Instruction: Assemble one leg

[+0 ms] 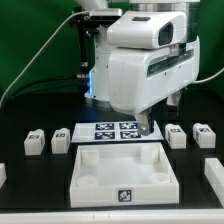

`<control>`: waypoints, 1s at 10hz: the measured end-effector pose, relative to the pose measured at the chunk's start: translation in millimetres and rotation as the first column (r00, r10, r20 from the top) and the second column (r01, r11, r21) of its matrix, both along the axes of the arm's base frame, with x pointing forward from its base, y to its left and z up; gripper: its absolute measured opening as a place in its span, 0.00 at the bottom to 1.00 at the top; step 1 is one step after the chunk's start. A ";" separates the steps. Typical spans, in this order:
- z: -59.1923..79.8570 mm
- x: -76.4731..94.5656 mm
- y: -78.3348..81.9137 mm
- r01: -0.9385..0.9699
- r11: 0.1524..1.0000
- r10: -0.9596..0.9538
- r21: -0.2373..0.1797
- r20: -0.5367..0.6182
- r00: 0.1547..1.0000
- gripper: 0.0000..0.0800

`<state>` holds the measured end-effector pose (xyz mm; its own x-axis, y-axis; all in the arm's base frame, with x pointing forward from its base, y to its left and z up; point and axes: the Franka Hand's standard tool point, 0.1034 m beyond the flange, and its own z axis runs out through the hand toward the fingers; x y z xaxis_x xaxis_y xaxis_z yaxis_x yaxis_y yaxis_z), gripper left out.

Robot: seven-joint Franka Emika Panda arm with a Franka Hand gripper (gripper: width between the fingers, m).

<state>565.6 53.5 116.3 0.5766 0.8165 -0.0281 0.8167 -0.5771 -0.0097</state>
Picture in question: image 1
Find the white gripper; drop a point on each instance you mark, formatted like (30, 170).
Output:
(138, 79)

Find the white square tabletop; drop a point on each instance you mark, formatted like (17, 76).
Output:
(122, 174)

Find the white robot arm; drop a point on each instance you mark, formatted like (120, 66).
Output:
(189, 7)

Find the white sheet with markers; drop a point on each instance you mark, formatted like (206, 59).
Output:
(112, 131)

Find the white obstacle bar right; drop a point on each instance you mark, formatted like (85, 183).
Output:
(214, 172)

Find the white block left edge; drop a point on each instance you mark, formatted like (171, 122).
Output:
(3, 176)

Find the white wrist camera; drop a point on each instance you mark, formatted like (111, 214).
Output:
(148, 30)

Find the white front rail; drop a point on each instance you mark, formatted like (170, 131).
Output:
(213, 216)

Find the camera on black stand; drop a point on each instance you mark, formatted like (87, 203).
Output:
(94, 24)

